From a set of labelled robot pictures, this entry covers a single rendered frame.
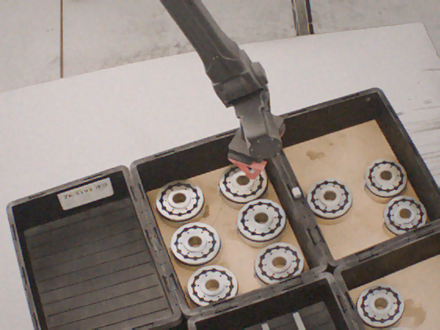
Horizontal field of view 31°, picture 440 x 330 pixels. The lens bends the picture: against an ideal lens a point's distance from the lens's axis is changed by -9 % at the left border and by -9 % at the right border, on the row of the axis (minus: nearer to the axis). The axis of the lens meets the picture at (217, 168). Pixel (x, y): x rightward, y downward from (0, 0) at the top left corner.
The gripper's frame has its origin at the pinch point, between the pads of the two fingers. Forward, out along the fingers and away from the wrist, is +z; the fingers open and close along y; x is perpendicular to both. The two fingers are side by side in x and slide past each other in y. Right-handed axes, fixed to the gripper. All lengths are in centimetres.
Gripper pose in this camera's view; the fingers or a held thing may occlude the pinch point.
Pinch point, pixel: (258, 163)
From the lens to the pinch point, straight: 162.2
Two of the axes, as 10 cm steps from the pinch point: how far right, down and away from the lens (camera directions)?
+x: -8.9, -3.3, 3.3
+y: 4.5, -7.4, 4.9
